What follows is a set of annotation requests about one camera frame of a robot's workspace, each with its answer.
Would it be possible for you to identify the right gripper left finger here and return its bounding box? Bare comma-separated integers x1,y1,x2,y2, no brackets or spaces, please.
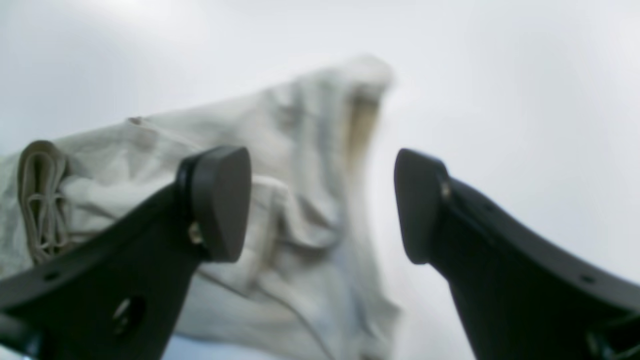
0,146,252,360

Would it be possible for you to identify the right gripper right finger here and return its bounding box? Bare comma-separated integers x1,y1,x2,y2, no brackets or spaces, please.
394,148,640,360

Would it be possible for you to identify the beige grey T-shirt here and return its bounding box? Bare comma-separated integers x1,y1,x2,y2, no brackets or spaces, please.
1,57,398,360

